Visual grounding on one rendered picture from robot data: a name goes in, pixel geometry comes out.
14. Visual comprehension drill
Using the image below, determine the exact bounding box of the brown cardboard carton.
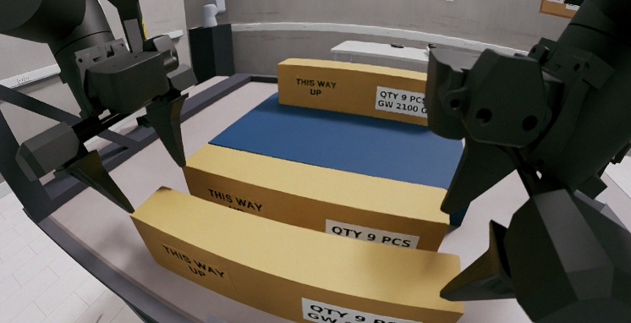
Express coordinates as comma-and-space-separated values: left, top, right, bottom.
277, 58, 428, 126
129, 186, 464, 323
182, 144, 450, 252

